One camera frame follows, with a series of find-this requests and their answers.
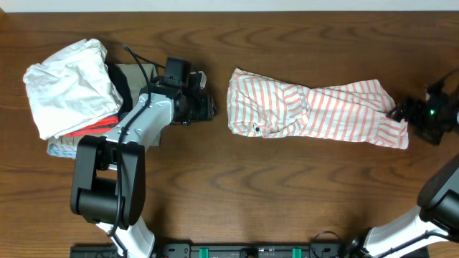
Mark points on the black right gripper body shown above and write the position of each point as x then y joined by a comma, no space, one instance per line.
431,123

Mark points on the navy and red folded garment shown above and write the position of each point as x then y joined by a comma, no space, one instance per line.
120,79

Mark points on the olive green folded garment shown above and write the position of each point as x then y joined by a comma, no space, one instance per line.
135,82

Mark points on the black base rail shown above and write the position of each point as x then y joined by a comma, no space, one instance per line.
315,249

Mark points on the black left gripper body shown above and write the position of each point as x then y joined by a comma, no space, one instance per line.
193,109

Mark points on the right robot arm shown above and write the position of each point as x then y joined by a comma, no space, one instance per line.
435,217

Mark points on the white crumpled garment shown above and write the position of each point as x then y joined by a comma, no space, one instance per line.
71,89

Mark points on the red white striped shirt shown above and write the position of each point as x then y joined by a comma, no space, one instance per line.
259,106

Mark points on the light blue folded garment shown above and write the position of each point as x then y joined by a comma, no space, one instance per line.
62,150

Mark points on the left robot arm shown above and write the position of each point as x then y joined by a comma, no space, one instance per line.
109,179

